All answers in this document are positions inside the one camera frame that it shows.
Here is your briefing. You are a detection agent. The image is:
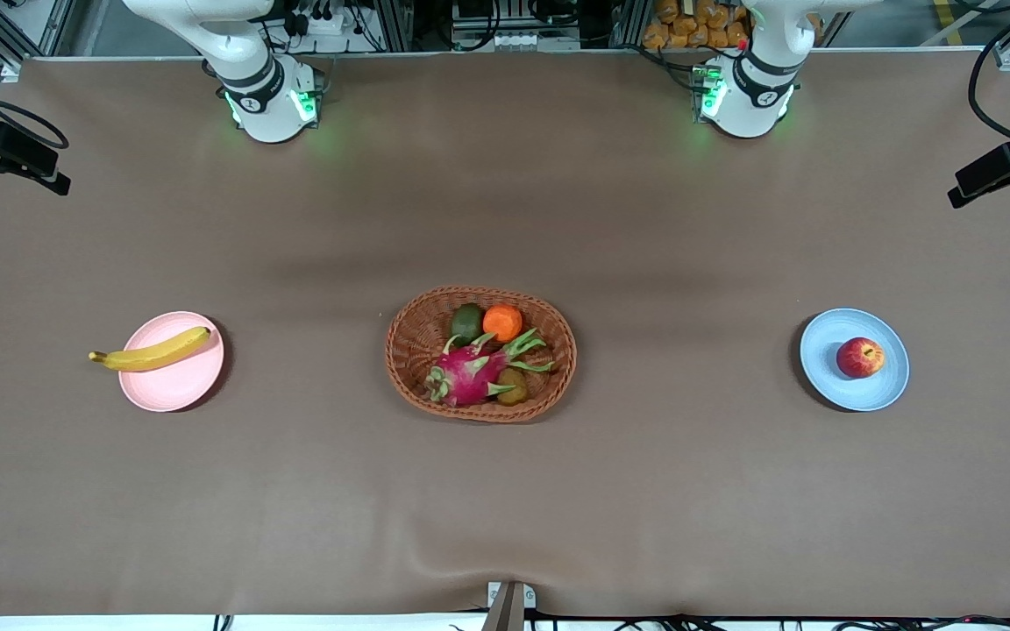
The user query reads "red apple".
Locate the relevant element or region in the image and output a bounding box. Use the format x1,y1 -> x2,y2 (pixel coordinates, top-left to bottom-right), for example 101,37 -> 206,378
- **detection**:
836,337 -> 886,379

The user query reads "yellow banana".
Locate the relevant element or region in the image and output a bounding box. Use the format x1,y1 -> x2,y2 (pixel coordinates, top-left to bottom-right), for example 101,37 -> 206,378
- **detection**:
89,326 -> 212,372

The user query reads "blue plate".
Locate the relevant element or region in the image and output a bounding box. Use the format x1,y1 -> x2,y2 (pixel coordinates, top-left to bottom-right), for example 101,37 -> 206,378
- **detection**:
800,308 -> 910,412

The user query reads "pink plate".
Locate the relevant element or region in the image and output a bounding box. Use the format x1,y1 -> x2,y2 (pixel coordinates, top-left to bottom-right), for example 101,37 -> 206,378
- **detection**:
118,311 -> 226,413

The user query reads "bag of orange snacks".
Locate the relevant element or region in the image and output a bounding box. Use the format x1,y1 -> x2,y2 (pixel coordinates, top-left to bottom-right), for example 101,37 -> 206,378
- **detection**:
643,0 -> 751,50

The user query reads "white power strip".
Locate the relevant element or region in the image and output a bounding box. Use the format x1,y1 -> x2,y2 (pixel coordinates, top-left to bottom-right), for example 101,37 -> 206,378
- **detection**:
281,0 -> 366,36

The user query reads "woven wicker basket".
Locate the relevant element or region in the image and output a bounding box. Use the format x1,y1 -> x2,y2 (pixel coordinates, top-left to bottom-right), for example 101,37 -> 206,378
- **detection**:
385,286 -> 578,423

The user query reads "green avocado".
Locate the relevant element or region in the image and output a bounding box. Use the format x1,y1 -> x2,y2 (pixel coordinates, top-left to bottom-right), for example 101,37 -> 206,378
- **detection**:
451,303 -> 485,345

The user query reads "pink dragon fruit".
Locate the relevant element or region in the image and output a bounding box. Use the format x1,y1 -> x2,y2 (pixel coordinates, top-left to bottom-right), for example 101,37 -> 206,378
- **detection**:
424,329 -> 556,408

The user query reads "orange fruit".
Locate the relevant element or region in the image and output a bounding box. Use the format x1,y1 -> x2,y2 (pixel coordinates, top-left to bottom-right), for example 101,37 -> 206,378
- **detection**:
482,304 -> 524,344

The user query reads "grey electronics box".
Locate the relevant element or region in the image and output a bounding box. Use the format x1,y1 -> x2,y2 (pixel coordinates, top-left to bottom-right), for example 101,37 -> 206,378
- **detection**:
452,0 -> 582,52

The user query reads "brown kiwi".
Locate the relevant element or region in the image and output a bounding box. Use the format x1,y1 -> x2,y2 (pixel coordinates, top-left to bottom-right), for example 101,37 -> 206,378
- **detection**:
496,367 -> 530,406

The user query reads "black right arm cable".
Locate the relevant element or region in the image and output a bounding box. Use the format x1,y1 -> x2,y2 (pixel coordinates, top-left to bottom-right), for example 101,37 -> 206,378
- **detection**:
0,74 -> 70,152

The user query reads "metal mount bracket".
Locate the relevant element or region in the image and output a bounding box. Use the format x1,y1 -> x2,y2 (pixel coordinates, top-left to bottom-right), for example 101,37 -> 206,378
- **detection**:
480,581 -> 537,631

